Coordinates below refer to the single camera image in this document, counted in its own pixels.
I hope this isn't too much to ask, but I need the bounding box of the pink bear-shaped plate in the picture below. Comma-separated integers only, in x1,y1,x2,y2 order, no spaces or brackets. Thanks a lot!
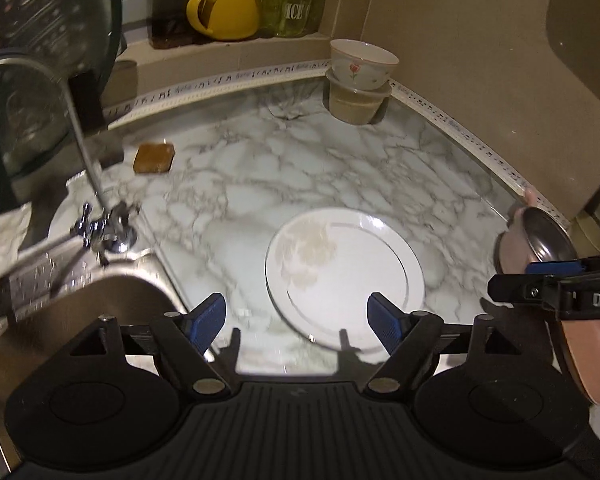
559,320,600,405

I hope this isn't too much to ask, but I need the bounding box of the cream ceramic bowl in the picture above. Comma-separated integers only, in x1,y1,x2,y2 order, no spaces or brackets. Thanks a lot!
569,211,600,258

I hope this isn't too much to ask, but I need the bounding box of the pink cup with steel liner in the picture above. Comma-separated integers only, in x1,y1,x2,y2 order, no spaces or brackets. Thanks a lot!
494,188,578,274

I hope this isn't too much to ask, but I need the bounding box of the white round plate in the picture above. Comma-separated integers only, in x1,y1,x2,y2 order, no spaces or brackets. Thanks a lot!
264,208,425,354

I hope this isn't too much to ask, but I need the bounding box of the chrome faucet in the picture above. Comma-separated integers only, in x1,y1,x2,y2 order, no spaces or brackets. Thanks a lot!
0,49,142,306

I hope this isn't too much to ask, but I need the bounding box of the stainless steel sink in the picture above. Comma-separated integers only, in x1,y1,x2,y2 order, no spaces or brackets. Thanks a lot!
0,254,186,478

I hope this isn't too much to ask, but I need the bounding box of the brown sponge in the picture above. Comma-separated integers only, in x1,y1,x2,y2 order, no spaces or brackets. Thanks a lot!
133,143,175,174

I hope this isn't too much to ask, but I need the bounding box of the beige stacked bowl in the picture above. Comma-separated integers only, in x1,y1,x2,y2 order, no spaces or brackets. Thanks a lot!
325,68,391,126

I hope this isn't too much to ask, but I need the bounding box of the white floral bowl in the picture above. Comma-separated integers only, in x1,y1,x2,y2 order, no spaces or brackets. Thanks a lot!
329,39,400,91

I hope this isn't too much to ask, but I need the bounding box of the dark glass jar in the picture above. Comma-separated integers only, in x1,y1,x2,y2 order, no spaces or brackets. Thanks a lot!
147,0,204,50

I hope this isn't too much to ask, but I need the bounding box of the yellow ceramic mug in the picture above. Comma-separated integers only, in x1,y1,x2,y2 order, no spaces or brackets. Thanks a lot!
186,0,260,41

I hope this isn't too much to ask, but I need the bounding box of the metal colander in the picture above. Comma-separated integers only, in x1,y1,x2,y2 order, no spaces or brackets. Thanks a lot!
0,0,122,214

